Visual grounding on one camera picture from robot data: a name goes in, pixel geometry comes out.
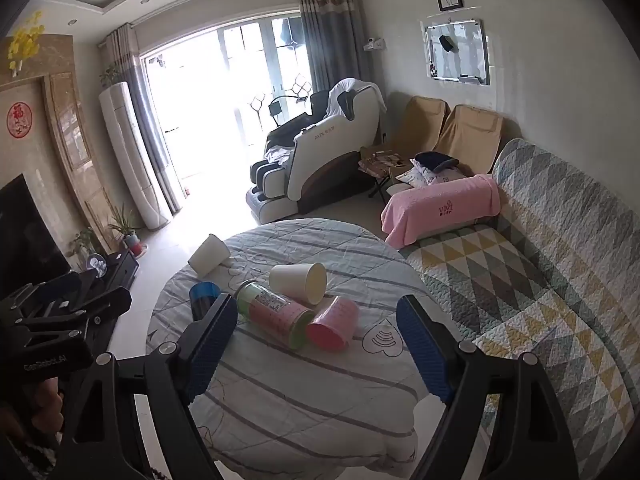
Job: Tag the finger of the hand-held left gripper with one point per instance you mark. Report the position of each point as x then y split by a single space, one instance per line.
102 305
50 290

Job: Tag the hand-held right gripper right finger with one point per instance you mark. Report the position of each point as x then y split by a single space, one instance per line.
420 347

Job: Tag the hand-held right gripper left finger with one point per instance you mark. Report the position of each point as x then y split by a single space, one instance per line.
210 347

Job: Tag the green and pink cup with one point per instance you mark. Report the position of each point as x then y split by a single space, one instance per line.
275 317

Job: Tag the white paper cup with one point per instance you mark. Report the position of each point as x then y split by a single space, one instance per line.
207 255
292 280

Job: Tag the blue cup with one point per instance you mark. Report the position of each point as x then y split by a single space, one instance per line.
202 301

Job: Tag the person's left hand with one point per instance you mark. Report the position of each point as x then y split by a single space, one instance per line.
46 405

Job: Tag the black television stand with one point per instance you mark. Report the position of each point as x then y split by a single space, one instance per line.
122 270

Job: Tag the small green potted plant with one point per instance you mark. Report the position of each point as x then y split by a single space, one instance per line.
87 242

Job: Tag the black television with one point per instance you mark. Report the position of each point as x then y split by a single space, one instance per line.
25 230

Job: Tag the potted plant in red pot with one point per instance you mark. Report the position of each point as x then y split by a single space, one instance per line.
131 240

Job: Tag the round table with quilt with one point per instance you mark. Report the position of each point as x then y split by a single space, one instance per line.
300 400

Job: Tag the pink towel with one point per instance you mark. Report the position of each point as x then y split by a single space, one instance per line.
435 205

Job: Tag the sofa with triangle quilt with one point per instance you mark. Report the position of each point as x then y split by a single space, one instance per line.
550 260

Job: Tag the white standing air conditioner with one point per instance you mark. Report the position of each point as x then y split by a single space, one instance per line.
130 150

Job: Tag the white printed pillow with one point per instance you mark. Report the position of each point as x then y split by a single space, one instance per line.
435 176

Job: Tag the dark blue cushion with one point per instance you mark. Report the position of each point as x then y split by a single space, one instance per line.
435 160

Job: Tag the small folding table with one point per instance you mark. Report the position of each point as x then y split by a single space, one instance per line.
382 162

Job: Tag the white massage chair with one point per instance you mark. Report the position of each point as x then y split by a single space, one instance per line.
325 160

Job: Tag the beige chair cushion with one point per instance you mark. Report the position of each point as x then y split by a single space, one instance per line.
420 125
472 140

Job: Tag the grey curtain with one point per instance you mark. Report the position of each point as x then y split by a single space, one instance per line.
330 35
127 55

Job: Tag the black stand with screen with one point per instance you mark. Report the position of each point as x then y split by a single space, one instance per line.
277 107

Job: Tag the yellow artificial flowers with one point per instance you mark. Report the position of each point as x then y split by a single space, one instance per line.
25 40

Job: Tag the white cloth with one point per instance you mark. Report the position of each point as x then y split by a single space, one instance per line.
352 85

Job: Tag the round red wall decoration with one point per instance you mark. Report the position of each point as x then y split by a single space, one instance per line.
19 119

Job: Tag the wall whiteboard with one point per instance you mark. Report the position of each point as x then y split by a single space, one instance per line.
460 55

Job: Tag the white wall device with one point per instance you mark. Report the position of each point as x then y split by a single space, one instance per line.
375 43

